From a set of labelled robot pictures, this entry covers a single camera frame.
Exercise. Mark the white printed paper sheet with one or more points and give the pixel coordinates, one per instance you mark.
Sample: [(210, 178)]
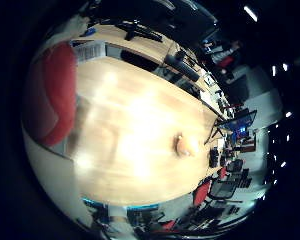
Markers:
[(89, 50)]

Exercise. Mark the tan plush toy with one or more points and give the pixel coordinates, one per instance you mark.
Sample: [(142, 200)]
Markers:
[(186, 146)]

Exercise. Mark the small blue object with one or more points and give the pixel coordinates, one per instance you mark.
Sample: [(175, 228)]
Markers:
[(89, 32)]

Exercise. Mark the red office chair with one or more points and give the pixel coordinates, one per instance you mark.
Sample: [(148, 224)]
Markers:
[(202, 193)]

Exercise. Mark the wooden desk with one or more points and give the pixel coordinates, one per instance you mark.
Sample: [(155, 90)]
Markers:
[(140, 46)]

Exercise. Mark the black cylinder speaker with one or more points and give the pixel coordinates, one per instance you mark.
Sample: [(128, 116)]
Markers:
[(181, 67)]

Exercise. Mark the black keyboard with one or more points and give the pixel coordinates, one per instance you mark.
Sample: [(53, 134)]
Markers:
[(140, 31)]

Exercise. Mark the black office chair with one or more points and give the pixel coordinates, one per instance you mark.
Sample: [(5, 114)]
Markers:
[(222, 189)]

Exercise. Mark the black computer monitor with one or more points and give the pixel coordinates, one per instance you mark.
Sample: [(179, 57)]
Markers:
[(180, 16)]

